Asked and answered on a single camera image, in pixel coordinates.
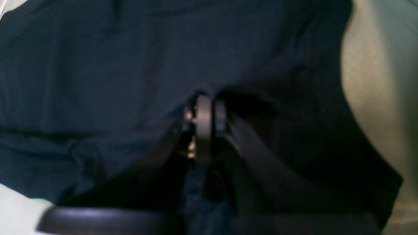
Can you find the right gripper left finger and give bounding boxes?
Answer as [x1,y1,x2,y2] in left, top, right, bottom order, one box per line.
[36,95,213,235]

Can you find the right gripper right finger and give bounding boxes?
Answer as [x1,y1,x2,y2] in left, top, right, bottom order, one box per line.
[212,100,380,235]

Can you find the dark navy T-shirt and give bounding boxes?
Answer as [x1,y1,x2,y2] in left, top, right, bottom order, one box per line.
[0,0,404,235]

